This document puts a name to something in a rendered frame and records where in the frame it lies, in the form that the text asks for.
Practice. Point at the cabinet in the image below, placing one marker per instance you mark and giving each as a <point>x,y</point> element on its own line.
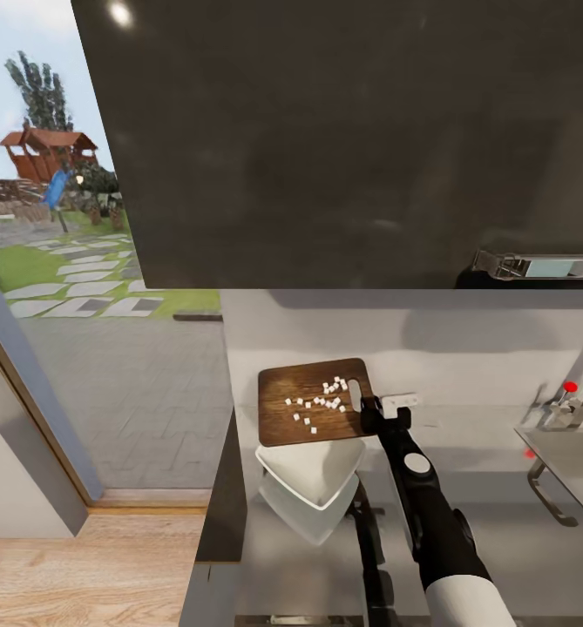
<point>345,144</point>

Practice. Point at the drop in sink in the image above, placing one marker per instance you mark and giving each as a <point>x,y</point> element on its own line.
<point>561,449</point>

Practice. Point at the fixed window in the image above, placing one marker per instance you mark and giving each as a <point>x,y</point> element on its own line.
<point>129,388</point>

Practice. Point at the bowl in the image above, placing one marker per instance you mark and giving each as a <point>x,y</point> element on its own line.
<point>315,472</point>

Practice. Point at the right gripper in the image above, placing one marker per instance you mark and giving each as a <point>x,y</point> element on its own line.
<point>372,421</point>

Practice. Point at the cutting board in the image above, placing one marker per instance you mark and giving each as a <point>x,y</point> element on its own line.
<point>277,422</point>

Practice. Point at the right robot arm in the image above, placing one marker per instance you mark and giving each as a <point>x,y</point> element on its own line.
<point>458,589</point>

